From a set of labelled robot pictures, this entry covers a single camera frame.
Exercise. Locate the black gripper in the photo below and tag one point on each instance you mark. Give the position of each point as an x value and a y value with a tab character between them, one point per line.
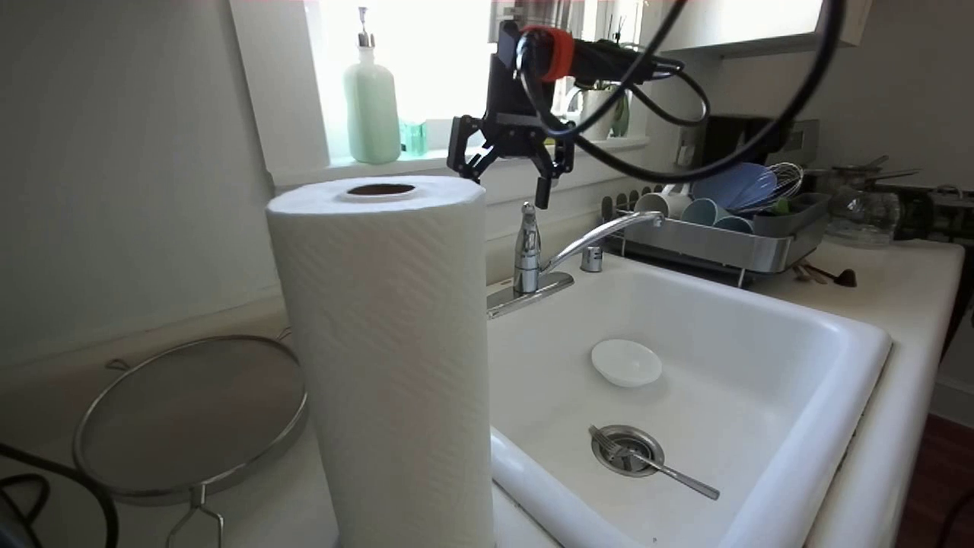
523	100

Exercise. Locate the chrome faucet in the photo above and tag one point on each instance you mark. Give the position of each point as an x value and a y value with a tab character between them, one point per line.
529	254

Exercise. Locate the green soap dispenser bottle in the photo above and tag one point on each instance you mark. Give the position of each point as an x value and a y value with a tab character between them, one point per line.
374	111

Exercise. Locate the small teal glass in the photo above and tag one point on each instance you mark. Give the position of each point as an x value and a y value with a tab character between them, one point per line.
412	138

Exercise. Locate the chrome sprayer cap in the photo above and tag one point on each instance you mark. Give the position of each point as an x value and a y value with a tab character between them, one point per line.
592	259

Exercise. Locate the white mug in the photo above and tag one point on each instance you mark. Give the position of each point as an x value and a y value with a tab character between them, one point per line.
665	201

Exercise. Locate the teal cup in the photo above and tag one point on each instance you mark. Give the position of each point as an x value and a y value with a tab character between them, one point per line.
702	212
735	222

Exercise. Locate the white paper towel roll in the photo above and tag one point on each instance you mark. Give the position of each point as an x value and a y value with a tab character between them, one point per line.
384	355

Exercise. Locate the blue bowl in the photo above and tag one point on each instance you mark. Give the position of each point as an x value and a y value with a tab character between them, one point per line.
740	186

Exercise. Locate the white round lid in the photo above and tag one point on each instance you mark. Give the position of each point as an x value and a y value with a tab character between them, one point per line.
624	363

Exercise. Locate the grey dish rack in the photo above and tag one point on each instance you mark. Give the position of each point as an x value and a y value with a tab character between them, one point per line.
733	244

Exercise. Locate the black appliance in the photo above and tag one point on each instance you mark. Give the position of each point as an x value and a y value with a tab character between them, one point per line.
757	138

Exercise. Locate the metal sink drain strainer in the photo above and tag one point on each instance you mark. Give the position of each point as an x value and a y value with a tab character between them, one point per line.
614	446

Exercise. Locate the white sink basin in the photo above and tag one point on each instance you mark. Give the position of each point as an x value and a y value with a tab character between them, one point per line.
761	386

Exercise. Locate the black spoon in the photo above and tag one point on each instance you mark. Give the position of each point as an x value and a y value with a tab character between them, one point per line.
833	276

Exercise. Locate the clear glass jar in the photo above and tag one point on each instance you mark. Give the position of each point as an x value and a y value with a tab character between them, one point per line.
863	214

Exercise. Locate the metal spoon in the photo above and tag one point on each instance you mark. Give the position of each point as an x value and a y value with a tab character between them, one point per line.
681	479

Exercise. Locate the round metal mesh strainer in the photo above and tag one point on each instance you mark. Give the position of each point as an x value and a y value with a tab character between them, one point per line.
194	416

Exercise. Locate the black wrist camera orange plug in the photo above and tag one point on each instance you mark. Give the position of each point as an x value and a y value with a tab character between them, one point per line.
551	49

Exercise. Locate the white window frame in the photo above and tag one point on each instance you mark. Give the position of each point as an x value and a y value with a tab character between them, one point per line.
290	91

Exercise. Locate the white wall cabinet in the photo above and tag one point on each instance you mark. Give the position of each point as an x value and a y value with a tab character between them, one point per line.
749	18

